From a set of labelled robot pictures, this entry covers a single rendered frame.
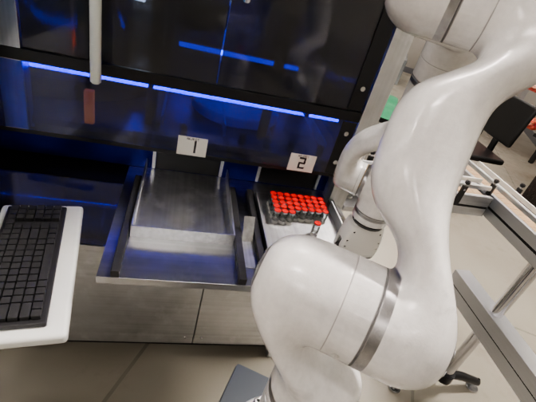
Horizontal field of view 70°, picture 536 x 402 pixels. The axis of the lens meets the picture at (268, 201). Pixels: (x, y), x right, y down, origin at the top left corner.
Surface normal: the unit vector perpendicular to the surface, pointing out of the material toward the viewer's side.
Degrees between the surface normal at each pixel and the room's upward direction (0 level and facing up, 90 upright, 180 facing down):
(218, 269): 0
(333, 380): 28
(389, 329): 50
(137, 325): 90
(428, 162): 55
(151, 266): 0
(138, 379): 0
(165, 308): 90
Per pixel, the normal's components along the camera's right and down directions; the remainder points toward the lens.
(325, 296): -0.11, -0.23
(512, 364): -0.96, -0.11
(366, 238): 0.17, 0.59
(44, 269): 0.24, -0.81
